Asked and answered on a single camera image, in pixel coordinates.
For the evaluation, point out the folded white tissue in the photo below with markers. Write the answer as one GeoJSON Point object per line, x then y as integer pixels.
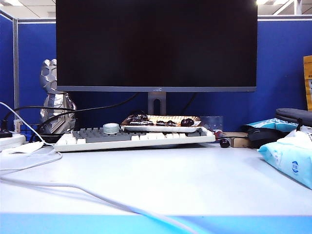
{"type": "Point", "coordinates": [22, 147]}

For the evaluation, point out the brown cardboard box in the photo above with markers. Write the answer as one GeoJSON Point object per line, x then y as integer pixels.
{"type": "Point", "coordinates": [236, 141]}

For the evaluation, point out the black zippered pouch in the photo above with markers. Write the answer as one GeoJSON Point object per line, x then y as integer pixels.
{"type": "Point", "coordinates": [292, 115]}

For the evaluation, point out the white wet wipe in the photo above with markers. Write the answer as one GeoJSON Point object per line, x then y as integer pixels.
{"type": "Point", "coordinates": [298, 136]}

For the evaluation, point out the dark round fruit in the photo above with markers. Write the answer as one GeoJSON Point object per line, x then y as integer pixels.
{"type": "Point", "coordinates": [224, 143]}

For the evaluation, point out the white blue wipes packet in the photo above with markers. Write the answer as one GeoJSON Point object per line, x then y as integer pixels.
{"type": "Point", "coordinates": [270, 123]}

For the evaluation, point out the black computer monitor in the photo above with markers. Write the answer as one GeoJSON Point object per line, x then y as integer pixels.
{"type": "Point", "coordinates": [156, 44]}

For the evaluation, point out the blue yellow puzzle cube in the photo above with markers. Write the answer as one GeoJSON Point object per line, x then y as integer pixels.
{"type": "Point", "coordinates": [26, 129]}

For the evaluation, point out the clear tape roll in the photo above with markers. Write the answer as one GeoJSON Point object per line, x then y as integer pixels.
{"type": "Point", "coordinates": [111, 128]}

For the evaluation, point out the sky blue wet wipes packet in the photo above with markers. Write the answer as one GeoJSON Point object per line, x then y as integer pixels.
{"type": "Point", "coordinates": [287, 161]}

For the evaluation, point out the plate of dark grapes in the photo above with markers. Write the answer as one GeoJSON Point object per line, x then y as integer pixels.
{"type": "Point", "coordinates": [156, 119]}

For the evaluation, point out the grey monitor stand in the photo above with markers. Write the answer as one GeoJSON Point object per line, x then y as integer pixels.
{"type": "Point", "coordinates": [151, 102]}

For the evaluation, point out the white grey mechanical keyboard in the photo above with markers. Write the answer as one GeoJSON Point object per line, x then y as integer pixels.
{"type": "Point", "coordinates": [109, 145]}

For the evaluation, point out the black computer mouse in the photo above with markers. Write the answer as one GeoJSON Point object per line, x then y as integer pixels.
{"type": "Point", "coordinates": [263, 137]}

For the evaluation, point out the white power strip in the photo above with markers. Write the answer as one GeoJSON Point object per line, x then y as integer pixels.
{"type": "Point", "coordinates": [12, 142]}

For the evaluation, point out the silver angular figurine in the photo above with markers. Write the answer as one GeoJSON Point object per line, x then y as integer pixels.
{"type": "Point", "coordinates": [54, 97]}

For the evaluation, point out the grey partition post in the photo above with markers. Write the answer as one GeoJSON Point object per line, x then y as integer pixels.
{"type": "Point", "coordinates": [16, 73]}

